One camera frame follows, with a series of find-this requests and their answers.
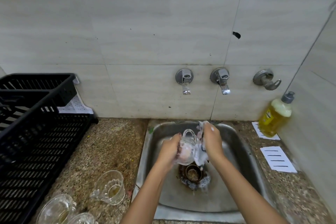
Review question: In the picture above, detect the person's left hand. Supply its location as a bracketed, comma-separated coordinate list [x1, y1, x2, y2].
[157, 132, 187, 170]

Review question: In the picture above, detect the person's right hand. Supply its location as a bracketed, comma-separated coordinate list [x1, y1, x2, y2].
[200, 122, 226, 163]

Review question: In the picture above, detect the white soapy sponge cloth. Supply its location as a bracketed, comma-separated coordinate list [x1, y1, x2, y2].
[193, 120, 218, 167]

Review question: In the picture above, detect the clear glass cup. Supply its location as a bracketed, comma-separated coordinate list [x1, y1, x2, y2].
[36, 194, 77, 224]
[90, 170, 126, 206]
[66, 212, 99, 224]
[175, 129, 200, 166]

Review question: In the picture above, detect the person's right forearm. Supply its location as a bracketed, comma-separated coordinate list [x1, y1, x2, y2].
[210, 153, 289, 224]

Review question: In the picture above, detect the person's left forearm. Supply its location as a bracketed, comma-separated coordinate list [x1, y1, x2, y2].
[120, 160, 175, 224]

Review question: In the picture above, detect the stainless steel sink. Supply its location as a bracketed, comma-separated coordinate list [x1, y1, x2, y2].
[131, 119, 276, 222]

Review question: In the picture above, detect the sink drain strainer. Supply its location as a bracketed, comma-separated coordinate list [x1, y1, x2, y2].
[179, 163, 211, 192]

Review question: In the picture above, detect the white striped paper card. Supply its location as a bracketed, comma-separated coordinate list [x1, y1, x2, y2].
[260, 146, 298, 173]
[251, 121, 281, 141]

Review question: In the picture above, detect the yellow dish soap bottle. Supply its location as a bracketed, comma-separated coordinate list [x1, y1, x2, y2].
[258, 91, 295, 138]

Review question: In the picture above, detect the white perforated drain tray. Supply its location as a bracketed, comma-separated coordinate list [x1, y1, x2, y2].
[57, 76, 94, 114]

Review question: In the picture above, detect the black plastic dish rack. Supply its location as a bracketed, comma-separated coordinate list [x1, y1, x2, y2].
[0, 73, 99, 224]

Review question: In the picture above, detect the chrome wall tap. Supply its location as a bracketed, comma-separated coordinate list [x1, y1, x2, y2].
[210, 68, 231, 95]
[175, 68, 194, 95]

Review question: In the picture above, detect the grey wall valve tap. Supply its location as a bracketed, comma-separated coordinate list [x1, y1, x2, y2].
[253, 69, 282, 91]

